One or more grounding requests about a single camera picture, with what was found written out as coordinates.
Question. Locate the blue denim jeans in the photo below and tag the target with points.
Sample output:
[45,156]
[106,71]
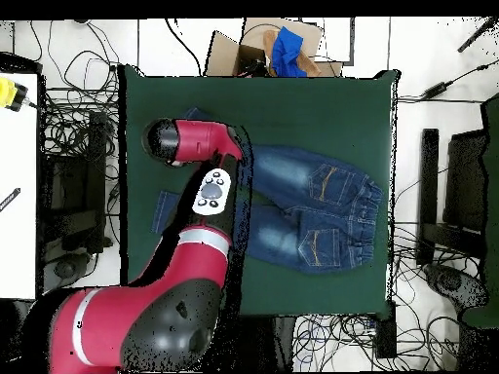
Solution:
[312,202]

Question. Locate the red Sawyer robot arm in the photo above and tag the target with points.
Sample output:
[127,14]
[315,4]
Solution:
[156,304]

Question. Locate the dark green table cloth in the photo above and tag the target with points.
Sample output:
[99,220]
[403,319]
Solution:
[312,109]

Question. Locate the tan brown cloth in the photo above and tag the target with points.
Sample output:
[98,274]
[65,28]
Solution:
[310,65]

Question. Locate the brown cardboard box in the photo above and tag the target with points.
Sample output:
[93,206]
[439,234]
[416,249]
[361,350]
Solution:
[224,54]

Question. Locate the bright blue cloth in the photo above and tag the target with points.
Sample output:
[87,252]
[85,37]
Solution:
[286,50]

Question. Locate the black chair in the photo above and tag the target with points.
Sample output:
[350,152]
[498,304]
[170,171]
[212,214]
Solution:
[74,194]

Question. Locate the black power strip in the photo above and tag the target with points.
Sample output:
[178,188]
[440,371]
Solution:
[386,335]

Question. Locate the white side table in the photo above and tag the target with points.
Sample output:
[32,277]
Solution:
[17,241]

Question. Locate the black marker pen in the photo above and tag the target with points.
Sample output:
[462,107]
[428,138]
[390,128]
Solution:
[9,199]

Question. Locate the green cloth on side table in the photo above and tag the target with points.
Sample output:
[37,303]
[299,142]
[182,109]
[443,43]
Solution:
[493,194]

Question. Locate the yellow and black tool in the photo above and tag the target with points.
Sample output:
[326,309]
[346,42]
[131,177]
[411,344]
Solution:
[7,93]

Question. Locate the black rod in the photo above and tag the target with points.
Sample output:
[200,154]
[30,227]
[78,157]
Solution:
[475,37]

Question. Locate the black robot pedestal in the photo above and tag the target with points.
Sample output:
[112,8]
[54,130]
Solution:
[282,343]

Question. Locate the white board with dark frame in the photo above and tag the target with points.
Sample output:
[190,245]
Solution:
[337,39]

